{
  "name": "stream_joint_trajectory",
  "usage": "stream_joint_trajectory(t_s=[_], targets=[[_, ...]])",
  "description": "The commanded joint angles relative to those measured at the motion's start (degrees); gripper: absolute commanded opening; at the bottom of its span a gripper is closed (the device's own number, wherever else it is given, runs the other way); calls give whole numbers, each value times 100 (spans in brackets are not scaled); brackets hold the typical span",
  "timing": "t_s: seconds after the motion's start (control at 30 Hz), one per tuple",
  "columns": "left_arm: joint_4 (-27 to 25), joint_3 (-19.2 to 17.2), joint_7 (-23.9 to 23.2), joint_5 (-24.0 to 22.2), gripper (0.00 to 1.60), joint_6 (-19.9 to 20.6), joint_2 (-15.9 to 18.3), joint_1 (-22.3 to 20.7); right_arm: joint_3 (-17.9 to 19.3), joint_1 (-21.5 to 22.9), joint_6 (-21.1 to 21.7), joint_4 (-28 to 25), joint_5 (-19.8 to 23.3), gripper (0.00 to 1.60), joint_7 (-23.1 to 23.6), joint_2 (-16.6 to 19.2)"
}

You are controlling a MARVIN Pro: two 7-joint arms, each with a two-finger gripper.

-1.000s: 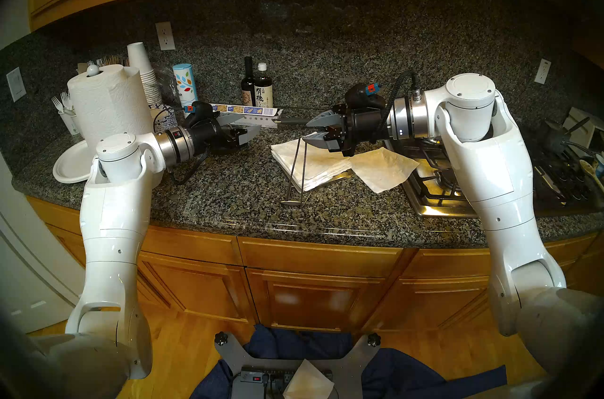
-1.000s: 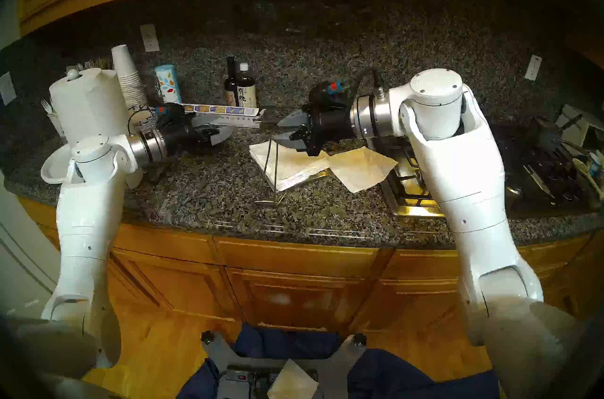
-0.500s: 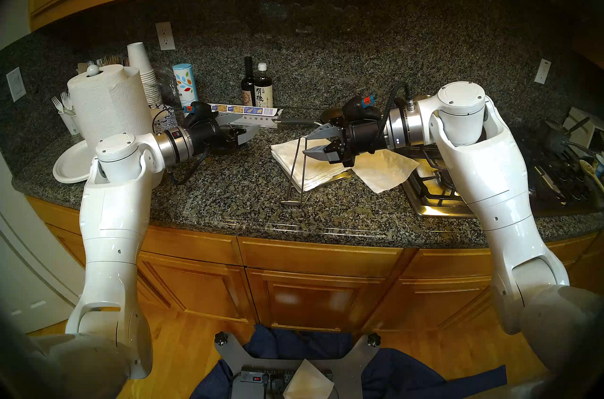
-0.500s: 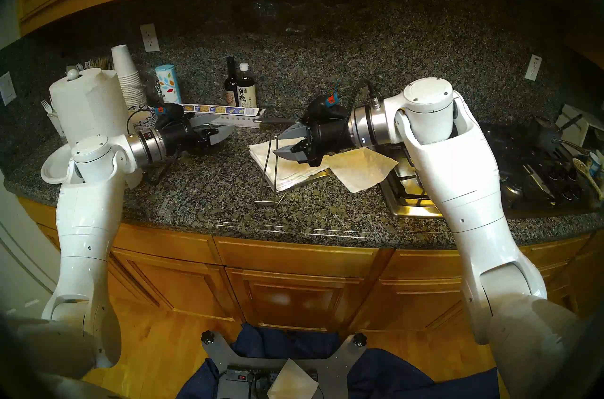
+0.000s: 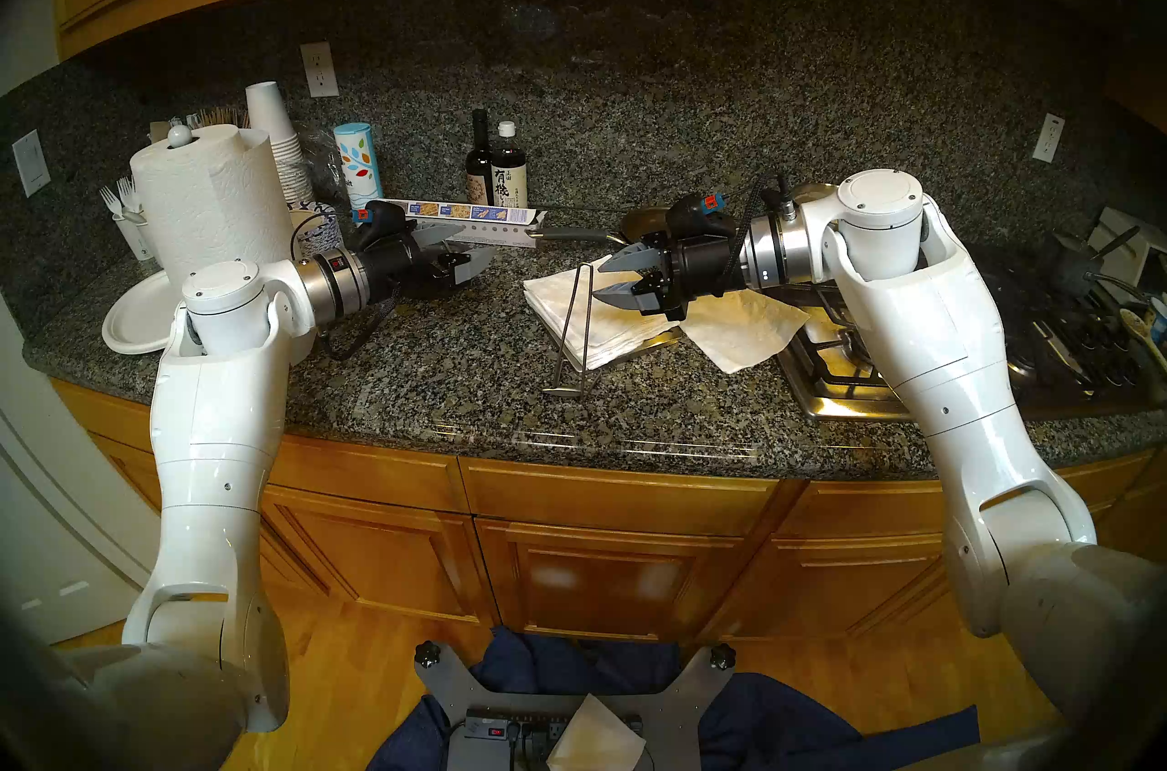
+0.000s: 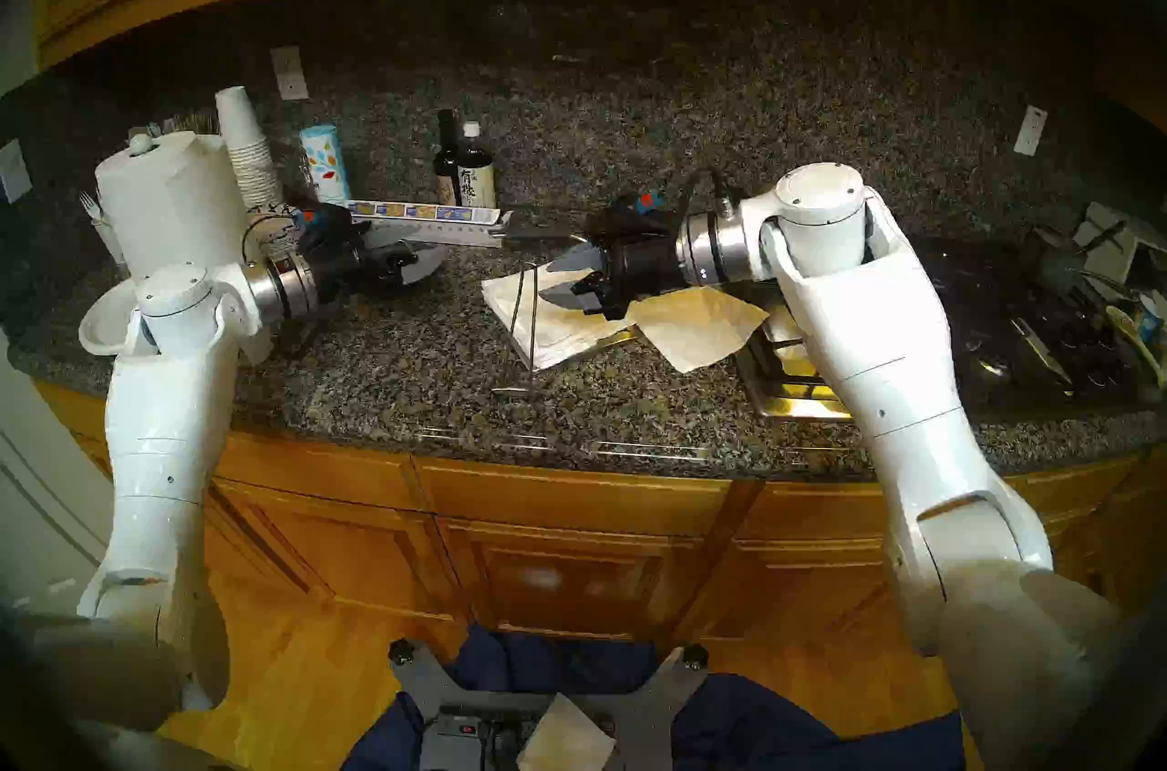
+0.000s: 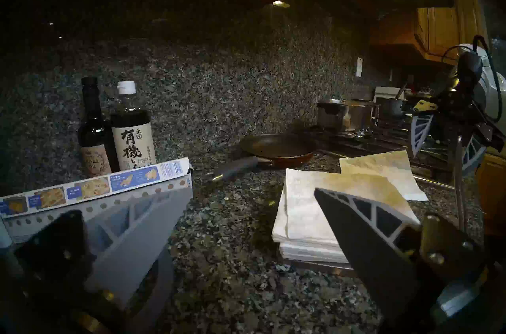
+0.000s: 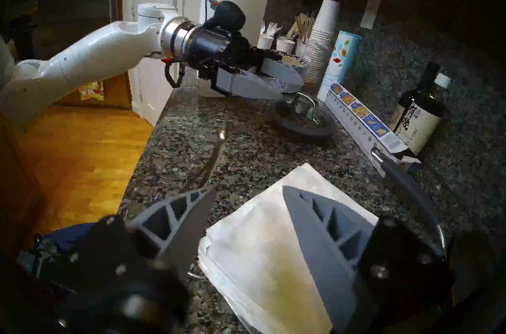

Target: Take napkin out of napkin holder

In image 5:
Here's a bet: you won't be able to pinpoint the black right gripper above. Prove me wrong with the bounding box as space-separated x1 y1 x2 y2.
593 233 750 321

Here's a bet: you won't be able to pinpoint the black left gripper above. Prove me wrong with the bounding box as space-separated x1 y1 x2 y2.
365 222 498 305

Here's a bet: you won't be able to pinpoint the single white napkin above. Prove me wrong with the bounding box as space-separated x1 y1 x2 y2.
679 284 812 375

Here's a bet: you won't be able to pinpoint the metal wire napkin holder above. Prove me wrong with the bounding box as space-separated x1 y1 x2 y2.
542 263 685 398

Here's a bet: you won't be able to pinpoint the white napkin stack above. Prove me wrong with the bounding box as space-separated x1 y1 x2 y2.
522 257 680 371

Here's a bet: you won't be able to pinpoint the long white blue wrap box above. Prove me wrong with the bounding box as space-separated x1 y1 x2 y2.
401 198 546 248

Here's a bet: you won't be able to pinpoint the dark frying pan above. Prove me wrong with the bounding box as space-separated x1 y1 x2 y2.
527 206 680 250

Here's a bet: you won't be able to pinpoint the dark glass wine bottle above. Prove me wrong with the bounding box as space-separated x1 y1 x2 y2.
465 108 494 207

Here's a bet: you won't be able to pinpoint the soy sauce bottle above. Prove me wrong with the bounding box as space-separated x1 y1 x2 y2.
490 121 529 209

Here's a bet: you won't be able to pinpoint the leaf print cylindrical canister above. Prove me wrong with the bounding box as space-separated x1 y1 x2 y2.
333 123 385 237

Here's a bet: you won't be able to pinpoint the blue patterned paper bowl stack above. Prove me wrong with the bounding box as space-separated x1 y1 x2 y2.
290 200 347 261

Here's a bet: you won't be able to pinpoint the white paper cup stack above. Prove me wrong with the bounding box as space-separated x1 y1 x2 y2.
245 82 315 207

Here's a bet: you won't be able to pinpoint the stainless gas cooktop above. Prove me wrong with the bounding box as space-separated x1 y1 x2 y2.
775 231 1159 422

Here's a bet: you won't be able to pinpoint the white paper towel roll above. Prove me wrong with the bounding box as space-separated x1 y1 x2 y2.
129 124 313 296

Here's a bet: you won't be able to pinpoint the wooden lower cabinets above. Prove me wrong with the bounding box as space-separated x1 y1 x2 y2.
50 377 1167 642

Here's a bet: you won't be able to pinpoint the white cup with forks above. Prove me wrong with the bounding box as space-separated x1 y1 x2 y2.
114 211 156 262

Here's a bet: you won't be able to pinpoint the white paper plate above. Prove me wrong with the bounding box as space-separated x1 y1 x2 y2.
101 270 183 356

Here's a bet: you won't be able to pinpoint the white tissue sheet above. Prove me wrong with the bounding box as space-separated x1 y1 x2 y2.
545 694 646 771

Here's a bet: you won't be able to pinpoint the dark blue cloth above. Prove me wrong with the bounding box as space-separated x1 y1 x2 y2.
365 625 981 771

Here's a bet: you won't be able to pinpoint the white door panel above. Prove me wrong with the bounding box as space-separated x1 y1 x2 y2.
0 295 179 642

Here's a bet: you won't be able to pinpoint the grey power box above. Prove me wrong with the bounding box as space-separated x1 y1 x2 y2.
447 713 516 771

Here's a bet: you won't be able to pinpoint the white rectangular board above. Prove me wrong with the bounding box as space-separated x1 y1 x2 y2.
1090 207 1167 282

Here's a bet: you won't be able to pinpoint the patterned ceramic spoon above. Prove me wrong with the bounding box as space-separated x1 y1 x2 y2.
1121 309 1167 378

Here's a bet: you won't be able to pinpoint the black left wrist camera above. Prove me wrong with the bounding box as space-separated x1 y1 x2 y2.
351 199 408 252

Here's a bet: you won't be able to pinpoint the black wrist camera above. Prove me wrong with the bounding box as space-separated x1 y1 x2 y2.
351 199 408 252
666 193 741 241

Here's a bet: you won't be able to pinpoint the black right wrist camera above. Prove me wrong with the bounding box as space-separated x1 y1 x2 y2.
666 193 741 241

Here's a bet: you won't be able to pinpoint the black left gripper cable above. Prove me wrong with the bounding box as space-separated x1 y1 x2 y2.
319 290 402 362

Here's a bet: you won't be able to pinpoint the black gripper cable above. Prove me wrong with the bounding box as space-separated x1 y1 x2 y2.
729 172 796 269
319 290 402 362

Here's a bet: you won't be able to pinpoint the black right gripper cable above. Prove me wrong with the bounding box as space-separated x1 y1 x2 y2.
729 172 796 269

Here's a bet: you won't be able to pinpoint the white light switch plate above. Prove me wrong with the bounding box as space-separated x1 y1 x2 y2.
12 129 52 198

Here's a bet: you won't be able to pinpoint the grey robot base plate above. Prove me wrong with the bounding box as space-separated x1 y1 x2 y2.
415 642 738 771

